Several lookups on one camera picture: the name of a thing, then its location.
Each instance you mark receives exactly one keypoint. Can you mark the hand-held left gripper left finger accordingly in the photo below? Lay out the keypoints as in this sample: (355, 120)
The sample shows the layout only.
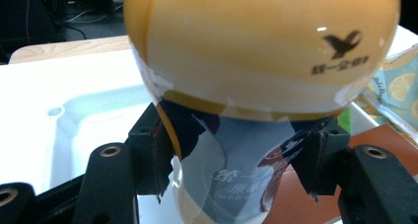
(108, 184)

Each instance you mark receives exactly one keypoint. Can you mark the orange drink bottle white cap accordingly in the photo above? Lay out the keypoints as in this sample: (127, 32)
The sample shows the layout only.
(246, 53)

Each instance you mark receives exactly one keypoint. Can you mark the fruit print cloth bag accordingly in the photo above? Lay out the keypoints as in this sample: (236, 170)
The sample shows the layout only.
(397, 86)

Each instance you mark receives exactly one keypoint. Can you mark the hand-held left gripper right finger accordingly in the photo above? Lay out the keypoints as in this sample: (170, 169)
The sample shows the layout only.
(371, 184)

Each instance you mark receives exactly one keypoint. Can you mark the white plastic tray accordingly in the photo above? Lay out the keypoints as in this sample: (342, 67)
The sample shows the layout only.
(98, 128)

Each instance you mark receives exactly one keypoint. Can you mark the green snack packet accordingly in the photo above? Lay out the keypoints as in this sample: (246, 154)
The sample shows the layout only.
(343, 120)

